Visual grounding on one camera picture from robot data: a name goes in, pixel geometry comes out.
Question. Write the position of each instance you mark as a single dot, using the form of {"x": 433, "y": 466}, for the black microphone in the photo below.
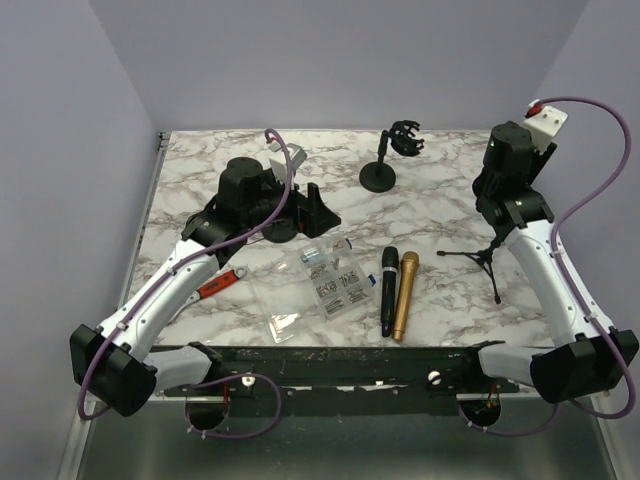
{"x": 389, "y": 264}

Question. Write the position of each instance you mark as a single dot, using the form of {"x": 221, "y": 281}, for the clear plastic bag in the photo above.
{"x": 286, "y": 300}

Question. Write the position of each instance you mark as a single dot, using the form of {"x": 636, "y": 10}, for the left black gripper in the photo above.
{"x": 313, "y": 216}

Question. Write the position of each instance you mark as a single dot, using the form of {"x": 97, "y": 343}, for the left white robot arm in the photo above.
{"x": 115, "y": 361}

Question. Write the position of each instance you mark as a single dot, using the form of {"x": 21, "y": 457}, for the clear plastic screw organizer box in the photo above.
{"x": 337, "y": 280}

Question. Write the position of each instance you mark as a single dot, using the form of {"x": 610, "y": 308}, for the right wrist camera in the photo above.
{"x": 543, "y": 123}

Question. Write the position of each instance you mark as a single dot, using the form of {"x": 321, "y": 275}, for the gold microphone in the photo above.
{"x": 409, "y": 267}

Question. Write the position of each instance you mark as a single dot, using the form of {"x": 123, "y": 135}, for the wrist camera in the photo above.
{"x": 543, "y": 123}
{"x": 278, "y": 163}

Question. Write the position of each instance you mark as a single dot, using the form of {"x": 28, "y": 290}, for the red adjustable wrench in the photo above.
{"x": 217, "y": 284}

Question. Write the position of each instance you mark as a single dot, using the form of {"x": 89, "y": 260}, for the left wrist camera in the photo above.
{"x": 278, "y": 163}

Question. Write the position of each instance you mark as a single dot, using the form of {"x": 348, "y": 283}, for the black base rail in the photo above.
{"x": 341, "y": 381}

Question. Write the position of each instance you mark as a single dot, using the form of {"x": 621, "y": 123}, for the black clip microphone stand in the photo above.
{"x": 281, "y": 231}

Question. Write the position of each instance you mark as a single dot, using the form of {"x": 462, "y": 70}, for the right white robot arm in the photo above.
{"x": 589, "y": 353}

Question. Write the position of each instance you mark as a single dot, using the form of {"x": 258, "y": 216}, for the black tripod microphone stand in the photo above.
{"x": 484, "y": 259}

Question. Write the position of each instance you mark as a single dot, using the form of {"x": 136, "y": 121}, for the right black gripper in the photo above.
{"x": 540, "y": 161}

